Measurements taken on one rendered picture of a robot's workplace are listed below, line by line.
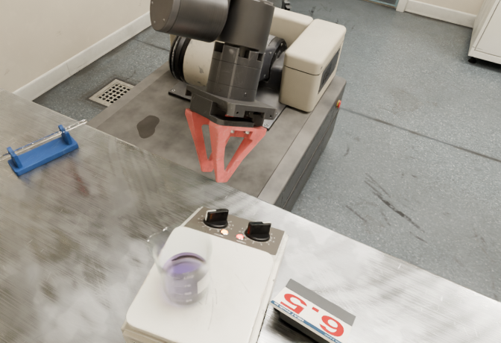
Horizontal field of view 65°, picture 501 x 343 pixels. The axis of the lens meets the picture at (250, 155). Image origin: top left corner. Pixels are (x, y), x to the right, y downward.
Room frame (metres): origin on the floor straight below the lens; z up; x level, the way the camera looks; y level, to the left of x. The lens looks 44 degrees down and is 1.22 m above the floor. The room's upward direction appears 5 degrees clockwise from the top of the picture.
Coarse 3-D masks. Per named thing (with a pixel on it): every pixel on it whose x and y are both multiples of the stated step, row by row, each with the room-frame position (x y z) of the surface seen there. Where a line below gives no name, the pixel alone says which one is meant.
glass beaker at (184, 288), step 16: (176, 224) 0.21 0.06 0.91; (192, 224) 0.21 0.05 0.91; (160, 240) 0.20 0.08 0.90; (176, 240) 0.21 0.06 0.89; (192, 240) 0.21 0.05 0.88; (208, 240) 0.20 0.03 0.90; (160, 256) 0.19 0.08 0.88; (208, 256) 0.18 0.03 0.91; (160, 272) 0.17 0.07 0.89; (176, 272) 0.16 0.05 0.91; (192, 272) 0.17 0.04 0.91; (208, 272) 0.18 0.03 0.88; (176, 288) 0.16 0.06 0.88; (192, 288) 0.17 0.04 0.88; (208, 288) 0.18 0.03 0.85; (176, 304) 0.16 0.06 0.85; (192, 304) 0.17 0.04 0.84
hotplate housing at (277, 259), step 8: (200, 208) 0.33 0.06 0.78; (192, 216) 0.30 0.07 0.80; (280, 248) 0.27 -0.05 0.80; (272, 256) 0.24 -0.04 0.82; (280, 256) 0.25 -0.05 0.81; (280, 264) 0.26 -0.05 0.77; (272, 272) 0.22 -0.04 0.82; (272, 280) 0.21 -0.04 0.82; (272, 288) 0.21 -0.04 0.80; (264, 296) 0.19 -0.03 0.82; (264, 304) 0.19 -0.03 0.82; (264, 312) 0.18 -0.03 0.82; (256, 320) 0.17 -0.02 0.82; (128, 328) 0.15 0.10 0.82; (256, 328) 0.16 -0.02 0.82; (128, 336) 0.14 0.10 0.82; (136, 336) 0.14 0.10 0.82; (144, 336) 0.14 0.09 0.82; (152, 336) 0.14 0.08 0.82; (256, 336) 0.15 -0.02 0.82
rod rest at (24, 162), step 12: (48, 144) 0.45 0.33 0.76; (60, 144) 0.45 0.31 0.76; (72, 144) 0.45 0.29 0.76; (12, 156) 0.39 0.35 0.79; (24, 156) 0.42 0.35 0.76; (36, 156) 0.42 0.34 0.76; (48, 156) 0.42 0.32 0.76; (60, 156) 0.43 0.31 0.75; (12, 168) 0.39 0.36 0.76; (24, 168) 0.39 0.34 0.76
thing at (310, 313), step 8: (280, 296) 0.22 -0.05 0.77; (288, 296) 0.22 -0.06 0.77; (296, 296) 0.23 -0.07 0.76; (280, 304) 0.20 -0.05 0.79; (288, 304) 0.20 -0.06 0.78; (296, 304) 0.21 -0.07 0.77; (304, 304) 0.21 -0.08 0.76; (296, 312) 0.19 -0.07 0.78; (304, 312) 0.20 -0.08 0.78; (312, 312) 0.20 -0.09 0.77; (320, 312) 0.21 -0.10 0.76; (312, 320) 0.19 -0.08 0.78; (320, 320) 0.19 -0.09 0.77; (328, 320) 0.20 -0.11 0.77; (336, 320) 0.20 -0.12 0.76; (320, 328) 0.18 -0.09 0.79; (328, 328) 0.18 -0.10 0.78; (336, 328) 0.19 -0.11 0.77; (344, 328) 0.19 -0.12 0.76; (336, 336) 0.17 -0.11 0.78; (344, 336) 0.18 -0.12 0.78
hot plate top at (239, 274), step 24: (216, 240) 0.24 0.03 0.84; (216, 264) 0.21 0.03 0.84; (240, 264) 0.22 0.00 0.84; (264, 264) 0.22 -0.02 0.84; (144, 288) 0.18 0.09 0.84; (216, 288) 0.19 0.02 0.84; (240, 288) 0.19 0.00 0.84; (264, 288) 0.19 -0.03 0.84; (144, 312) 0.16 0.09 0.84; (168, 312) 0.16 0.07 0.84; (192, 312) 0.16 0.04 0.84; (216, 312) 0.16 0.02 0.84; (240, 312) 0.16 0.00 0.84; (168, 336) 0.14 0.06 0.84; (192, 336) 0.14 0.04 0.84; (216, 336) 0.14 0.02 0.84; (240, 336) 0.14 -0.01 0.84
